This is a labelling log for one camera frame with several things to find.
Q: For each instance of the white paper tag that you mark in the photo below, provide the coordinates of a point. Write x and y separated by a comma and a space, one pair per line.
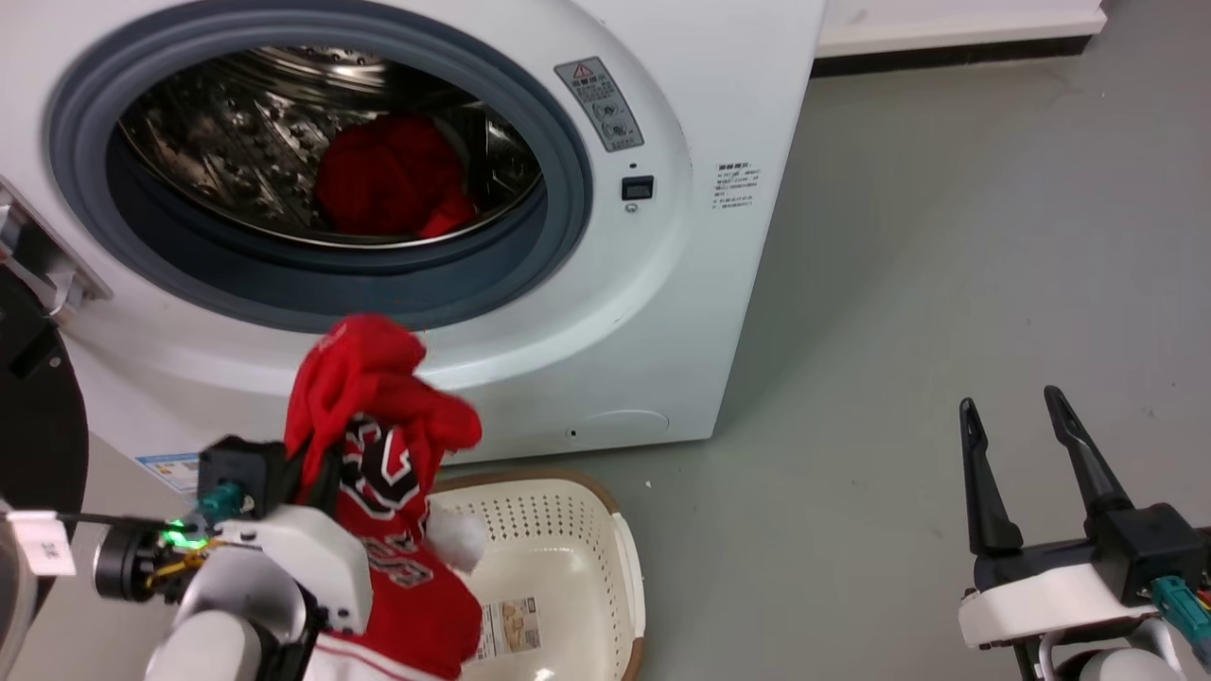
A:
43, 542

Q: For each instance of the round filter cover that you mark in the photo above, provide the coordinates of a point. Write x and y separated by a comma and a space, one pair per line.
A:
624, 427

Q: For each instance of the blue energy sticker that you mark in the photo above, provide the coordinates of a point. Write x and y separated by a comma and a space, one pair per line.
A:
170, 470

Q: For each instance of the grey rubber door gasket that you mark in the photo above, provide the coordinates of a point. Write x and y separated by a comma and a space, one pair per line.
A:
558, 203

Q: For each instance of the red garment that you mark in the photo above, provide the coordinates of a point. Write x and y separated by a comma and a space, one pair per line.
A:
393, 175

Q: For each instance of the cream perforated laundry basket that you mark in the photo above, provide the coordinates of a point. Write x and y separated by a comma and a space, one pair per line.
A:
568, 539

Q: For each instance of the white front-load washing machine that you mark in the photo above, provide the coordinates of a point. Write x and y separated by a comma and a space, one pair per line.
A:
681, 312

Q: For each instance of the metal door hinge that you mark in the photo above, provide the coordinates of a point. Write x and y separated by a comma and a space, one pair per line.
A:
38, 251

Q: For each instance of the black door lock latch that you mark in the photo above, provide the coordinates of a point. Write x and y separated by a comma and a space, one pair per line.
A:
638, 188

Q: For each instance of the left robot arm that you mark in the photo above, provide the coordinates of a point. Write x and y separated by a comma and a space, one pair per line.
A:
265, 586

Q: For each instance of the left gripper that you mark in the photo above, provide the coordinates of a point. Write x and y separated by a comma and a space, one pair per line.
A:
241, 473

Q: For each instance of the white wall baseboard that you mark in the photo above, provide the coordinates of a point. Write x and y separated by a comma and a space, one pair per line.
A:
956, 28

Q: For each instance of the red basketball jersey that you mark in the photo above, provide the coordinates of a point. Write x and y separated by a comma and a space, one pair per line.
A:
378, 407

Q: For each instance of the paper label in basket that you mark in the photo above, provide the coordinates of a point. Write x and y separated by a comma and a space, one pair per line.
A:
509, 629

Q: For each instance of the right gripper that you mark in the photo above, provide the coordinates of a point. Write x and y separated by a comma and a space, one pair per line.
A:
1088, 577

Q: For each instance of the grey warning sticker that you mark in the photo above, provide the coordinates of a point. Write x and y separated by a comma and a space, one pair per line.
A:
600, 104

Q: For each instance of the stainless steel washer drum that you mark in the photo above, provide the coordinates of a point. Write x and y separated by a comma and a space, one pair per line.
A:
236, 142

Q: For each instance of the dark washing machine door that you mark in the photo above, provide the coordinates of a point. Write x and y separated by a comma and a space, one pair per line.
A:
38, 426

